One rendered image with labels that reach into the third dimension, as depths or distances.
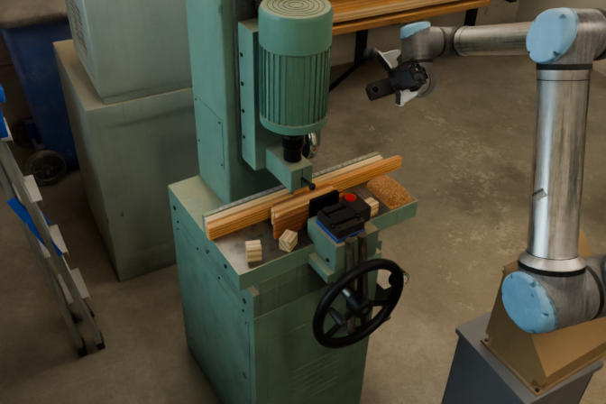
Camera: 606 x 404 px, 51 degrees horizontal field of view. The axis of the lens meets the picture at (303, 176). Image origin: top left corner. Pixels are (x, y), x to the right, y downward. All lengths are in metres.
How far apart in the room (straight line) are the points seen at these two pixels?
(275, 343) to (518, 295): 0.72
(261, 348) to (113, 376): 0.88
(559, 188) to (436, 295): 1.47
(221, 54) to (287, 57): 0.26
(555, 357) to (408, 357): 0.88
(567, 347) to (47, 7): 2.51
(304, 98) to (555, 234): 0.66
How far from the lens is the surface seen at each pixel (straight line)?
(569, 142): 1.50
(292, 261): 1.71
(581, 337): 1.97
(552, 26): 1.47
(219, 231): 1.72
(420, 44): 1.93
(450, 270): 3.02
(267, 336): 1.87
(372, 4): 4.05
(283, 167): 1.71
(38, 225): 2.25
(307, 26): 1.45
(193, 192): 2.06
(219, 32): 1.67
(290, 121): 1.56
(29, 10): 3.17
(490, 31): 1.87
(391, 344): 2.68
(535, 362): 1.89
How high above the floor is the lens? 2.05
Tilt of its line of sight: 36 degrees down
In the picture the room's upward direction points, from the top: 2 degrees clockwise
